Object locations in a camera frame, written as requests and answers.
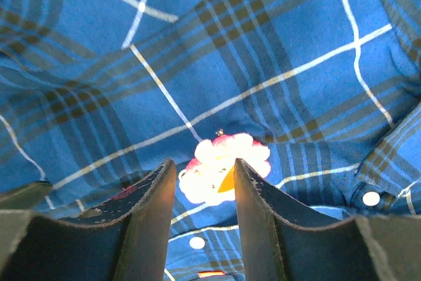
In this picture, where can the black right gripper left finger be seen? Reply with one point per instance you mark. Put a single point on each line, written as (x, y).
(123, 238)

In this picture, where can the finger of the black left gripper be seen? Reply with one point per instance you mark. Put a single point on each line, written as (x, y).
(25, 197)

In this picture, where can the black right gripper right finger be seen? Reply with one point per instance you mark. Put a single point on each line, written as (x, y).
(283, 239)

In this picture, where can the pink flower brooch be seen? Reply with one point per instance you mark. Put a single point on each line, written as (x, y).
(209, 176)

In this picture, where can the blue plaid shirt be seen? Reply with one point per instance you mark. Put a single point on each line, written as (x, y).
(96, 94)

